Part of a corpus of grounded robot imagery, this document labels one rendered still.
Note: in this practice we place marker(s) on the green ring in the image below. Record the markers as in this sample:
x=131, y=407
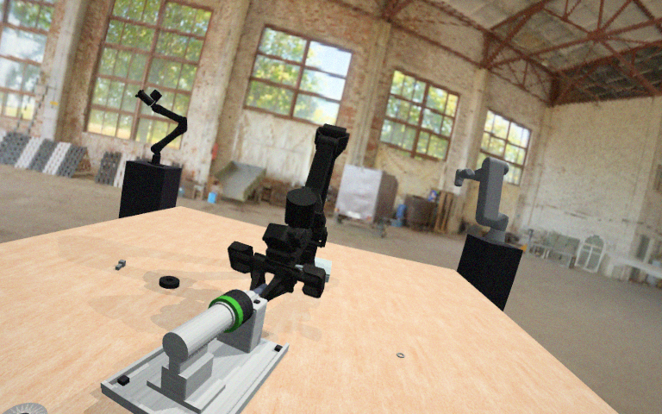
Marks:
x=235, y=307

